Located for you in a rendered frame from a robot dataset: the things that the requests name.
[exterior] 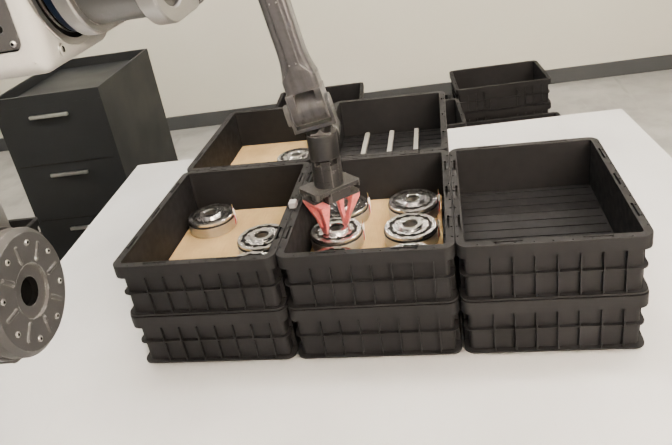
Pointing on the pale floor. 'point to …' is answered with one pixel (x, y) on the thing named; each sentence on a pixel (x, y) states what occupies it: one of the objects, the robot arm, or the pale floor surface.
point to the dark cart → (83, 137)
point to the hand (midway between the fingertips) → (335, 225)
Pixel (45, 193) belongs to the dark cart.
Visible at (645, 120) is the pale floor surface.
